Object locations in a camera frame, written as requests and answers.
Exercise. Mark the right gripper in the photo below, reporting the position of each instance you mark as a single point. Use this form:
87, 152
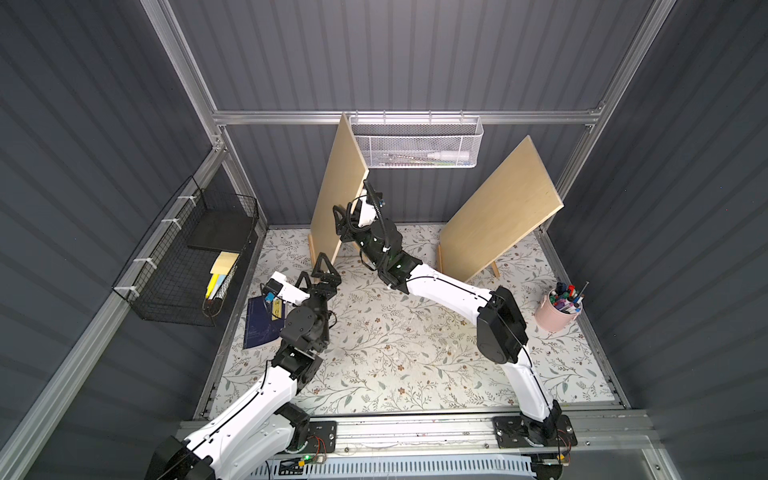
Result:
354, 224

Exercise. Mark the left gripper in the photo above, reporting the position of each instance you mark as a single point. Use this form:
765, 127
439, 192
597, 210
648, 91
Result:
321, 282

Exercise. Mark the plywood board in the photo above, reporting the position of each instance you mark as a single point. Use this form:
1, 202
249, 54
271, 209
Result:
343, 180
512, 202

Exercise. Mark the wooden easel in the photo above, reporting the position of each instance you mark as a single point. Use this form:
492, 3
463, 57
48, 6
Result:
440, 263
312, 249

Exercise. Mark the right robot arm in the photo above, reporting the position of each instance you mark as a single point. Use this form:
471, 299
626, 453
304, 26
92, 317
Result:
501, 335

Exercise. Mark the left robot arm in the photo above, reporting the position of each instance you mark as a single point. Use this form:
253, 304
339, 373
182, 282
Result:
263, 421

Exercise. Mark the dark blue notebook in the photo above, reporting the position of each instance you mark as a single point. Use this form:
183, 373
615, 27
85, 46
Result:
264, 321

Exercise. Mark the yellow sticky notes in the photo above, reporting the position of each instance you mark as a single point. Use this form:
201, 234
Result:
220, 270

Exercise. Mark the floral table mat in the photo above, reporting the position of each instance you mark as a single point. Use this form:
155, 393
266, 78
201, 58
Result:
390, 352

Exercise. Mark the white marker in basket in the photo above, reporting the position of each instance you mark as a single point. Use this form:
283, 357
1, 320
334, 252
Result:
450, 156

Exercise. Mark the pink pen cup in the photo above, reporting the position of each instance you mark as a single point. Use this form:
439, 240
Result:
554, 313

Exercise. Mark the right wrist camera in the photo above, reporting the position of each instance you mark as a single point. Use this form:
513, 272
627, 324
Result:
368, 212

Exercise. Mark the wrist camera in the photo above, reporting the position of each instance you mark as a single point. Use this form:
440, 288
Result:
278, 286
368, 212

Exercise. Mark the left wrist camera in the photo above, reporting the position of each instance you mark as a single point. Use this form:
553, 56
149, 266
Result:
278, 286

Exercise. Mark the white mesh wall basket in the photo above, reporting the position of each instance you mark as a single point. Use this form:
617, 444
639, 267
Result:
404, 143

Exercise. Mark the black wire wall basket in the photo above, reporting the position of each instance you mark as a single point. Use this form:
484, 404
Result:
167, 277

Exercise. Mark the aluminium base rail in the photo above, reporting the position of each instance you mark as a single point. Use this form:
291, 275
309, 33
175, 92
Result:
479, 431

